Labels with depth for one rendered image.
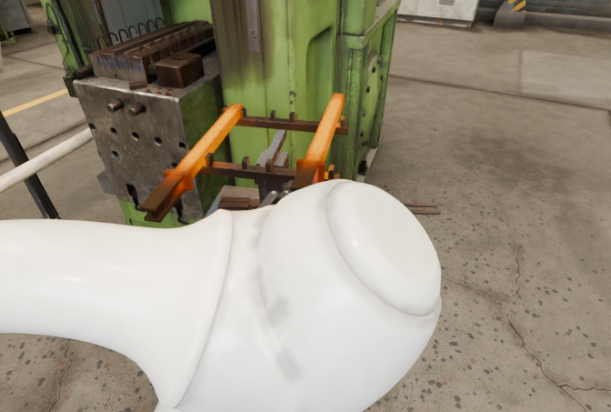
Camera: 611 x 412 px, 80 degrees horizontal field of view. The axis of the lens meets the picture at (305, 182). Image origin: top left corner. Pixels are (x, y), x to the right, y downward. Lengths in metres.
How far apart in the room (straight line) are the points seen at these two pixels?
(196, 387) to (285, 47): 0.97
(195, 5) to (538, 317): 1.84
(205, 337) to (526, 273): 1.87
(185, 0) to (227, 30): 0.51
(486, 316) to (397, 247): 1.58
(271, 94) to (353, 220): 1.01
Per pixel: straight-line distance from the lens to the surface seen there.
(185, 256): 0.18
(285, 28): 1.07
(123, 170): 1.39
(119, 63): 1.24
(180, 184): 0.69
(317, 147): 0.65
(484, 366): 1.61
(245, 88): 1.17
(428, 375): 1.52
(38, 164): 1.54
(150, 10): 1.60
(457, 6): 6.18
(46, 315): 0.20
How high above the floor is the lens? 1.31
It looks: 36 degrees down
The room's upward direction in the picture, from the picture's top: straight up
